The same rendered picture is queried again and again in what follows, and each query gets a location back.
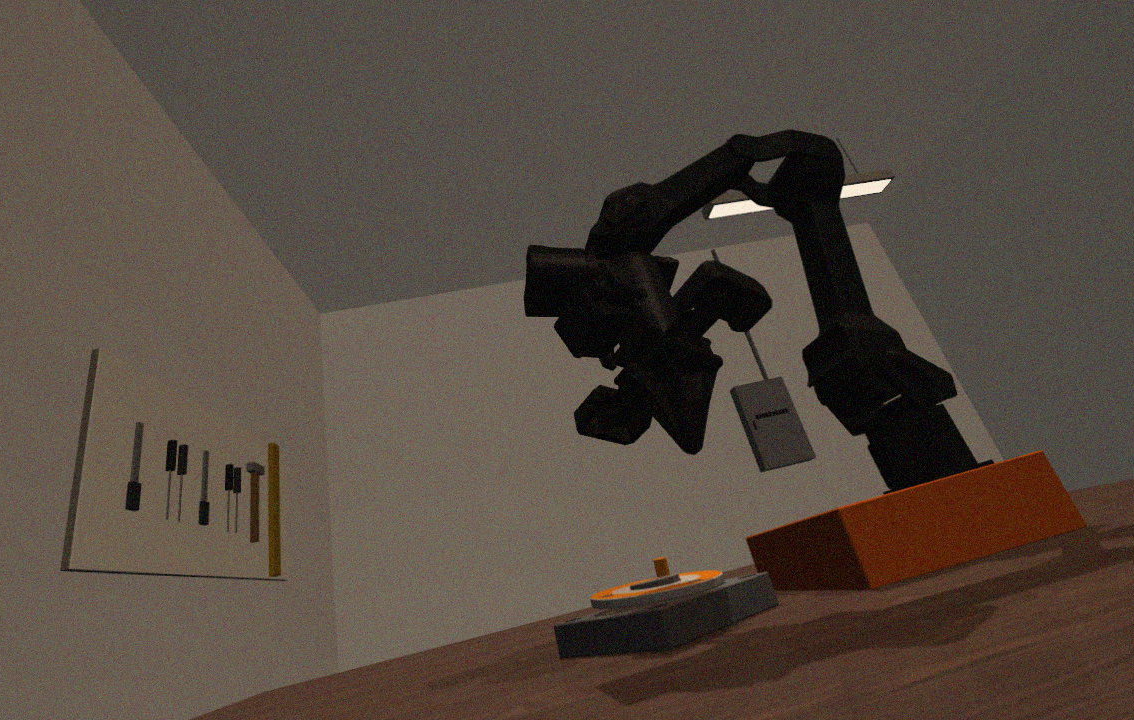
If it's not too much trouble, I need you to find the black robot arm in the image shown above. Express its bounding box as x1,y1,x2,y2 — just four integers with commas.
524,129,995,494

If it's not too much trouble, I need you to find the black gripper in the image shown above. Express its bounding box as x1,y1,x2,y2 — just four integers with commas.
574,260,773,455

